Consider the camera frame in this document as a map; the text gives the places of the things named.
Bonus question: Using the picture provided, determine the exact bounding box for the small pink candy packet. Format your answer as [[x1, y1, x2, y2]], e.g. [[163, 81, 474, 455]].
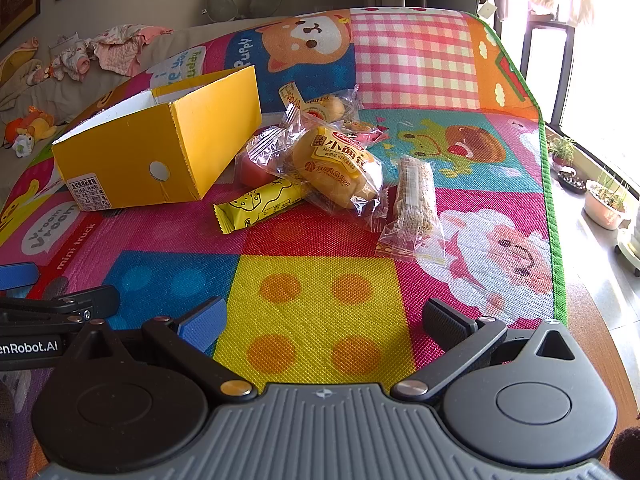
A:
[[345, 119, 391, 147]]

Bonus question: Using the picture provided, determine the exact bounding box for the clear packet with bun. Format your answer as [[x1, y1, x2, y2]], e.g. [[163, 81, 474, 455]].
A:
[[272, 110, 390, 233]]

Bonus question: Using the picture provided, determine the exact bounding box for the orange plush toy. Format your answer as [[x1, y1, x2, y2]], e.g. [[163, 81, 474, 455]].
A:
[[5, 106, 57, 142]]

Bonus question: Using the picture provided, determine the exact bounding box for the beige crumpled blanket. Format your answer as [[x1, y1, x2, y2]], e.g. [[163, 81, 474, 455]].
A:
[[0, 37, 46, 111]]

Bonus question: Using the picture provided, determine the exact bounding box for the yellow cheese snack packet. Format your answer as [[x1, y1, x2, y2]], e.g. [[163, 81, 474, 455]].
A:
[[213, 180, 311, 233]]

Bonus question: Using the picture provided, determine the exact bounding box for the small potted plant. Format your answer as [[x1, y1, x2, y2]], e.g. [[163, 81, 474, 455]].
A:
[[547, 135, 577, 168]]

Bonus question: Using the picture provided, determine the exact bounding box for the clear packet of biscuit sticks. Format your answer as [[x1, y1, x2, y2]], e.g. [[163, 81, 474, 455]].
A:
[[278, 84, 362, 128]]

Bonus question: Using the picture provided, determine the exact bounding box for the yellow cardboard box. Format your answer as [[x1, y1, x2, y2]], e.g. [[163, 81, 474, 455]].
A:
[[51, 66, 263, 210]]

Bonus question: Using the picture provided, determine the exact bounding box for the clear cereal bar packet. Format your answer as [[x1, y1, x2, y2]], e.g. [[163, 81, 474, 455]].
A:
[[376, 155, 447, 265]]

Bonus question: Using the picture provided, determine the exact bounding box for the colourful cartoon play mat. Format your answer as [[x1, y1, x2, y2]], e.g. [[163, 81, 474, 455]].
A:
[[0, 7, 568, 466]]

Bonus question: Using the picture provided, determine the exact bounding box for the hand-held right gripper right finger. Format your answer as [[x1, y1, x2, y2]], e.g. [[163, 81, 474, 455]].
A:
[[390, 298, 582, 404]]

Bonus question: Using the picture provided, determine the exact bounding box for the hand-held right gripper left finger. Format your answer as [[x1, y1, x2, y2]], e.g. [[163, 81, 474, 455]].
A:
[[50, 296, 256, 403]]

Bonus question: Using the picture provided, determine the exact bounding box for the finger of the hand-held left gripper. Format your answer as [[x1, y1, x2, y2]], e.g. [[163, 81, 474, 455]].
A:
[[0, 285, 121, 325], [0, 262, 40, 292]]

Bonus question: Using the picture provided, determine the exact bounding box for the red jelly packet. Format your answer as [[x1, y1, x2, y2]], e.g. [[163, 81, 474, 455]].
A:
[[235, 127, 288, 186]]

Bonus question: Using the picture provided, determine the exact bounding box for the dark fuzzy object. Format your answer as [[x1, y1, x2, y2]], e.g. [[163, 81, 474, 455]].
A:
[[609, 427, 640, 480]]

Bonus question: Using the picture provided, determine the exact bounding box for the small white plush toy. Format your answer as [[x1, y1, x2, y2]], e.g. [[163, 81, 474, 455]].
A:
[[12, 132, 35, 159]]

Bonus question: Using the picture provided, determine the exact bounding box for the white flower pot with plant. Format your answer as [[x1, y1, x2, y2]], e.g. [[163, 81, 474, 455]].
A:
[[584, 167, 632, 231]]

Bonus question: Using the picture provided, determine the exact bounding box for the dark plant dish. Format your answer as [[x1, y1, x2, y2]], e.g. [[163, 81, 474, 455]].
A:
[[556, 170, 590, 196]]

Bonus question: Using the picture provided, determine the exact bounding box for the pile of baby clothes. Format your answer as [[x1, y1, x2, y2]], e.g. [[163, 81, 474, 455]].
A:
[[50, 25, 173, 81]]

